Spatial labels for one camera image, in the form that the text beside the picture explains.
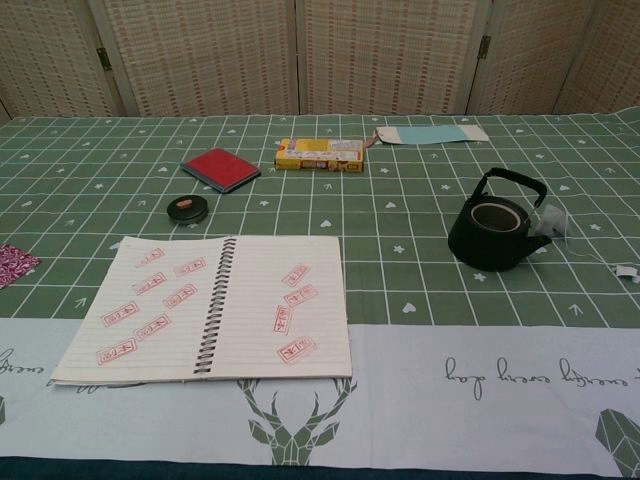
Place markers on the yellow printed box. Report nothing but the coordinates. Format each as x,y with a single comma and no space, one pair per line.
320,155

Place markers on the blue and white bookmark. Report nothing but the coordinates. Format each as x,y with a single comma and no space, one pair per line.
430,135

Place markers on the black tape roll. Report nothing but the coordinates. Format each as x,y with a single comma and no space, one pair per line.
186,212

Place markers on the open spiral notebook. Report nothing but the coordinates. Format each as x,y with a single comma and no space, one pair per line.
280,320

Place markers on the black cast iron teapot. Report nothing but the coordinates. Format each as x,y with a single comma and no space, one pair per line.
480,250

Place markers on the green grid tablecloth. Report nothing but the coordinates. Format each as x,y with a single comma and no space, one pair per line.
400,200

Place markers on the woven folding screen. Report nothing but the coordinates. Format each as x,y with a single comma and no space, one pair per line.
210,55

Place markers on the red ink pad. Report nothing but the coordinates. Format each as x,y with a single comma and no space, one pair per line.
220,166

